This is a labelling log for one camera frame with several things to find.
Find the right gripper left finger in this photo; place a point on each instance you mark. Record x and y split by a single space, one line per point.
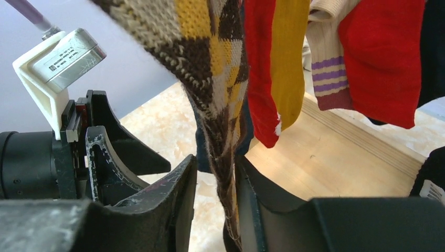
157 218

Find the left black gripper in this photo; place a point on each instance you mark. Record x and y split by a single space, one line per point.
34 165

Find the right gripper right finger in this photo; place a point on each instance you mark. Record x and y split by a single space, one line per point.
272 219

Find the wooden hanger rack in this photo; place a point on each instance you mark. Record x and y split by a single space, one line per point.
328 153

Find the red white dark sock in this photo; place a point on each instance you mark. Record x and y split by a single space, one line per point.
258 17

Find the brown yellow argyle sock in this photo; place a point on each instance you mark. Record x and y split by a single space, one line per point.
202 44

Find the grey black sock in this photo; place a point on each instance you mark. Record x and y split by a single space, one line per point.
429 182

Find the beige purple striped sock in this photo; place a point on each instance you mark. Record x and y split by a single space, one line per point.
329 78

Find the mustard yellow sock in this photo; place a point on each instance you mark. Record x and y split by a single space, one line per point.
288 32

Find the plain red sock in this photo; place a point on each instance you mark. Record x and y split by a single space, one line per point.
381 41

